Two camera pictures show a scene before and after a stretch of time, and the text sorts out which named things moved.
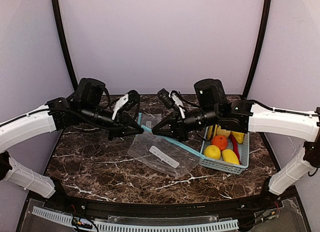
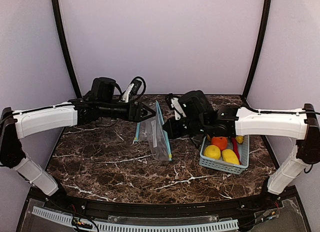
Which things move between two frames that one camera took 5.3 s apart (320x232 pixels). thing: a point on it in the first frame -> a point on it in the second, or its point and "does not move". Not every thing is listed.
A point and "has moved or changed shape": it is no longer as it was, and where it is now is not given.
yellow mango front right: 228,155 does not move
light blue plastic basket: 220,165 does not move
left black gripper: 120,123 -> 135,112
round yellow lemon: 212,152 does not move
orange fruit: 221,141 does not move
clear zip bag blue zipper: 171,157 has moved or changed shape
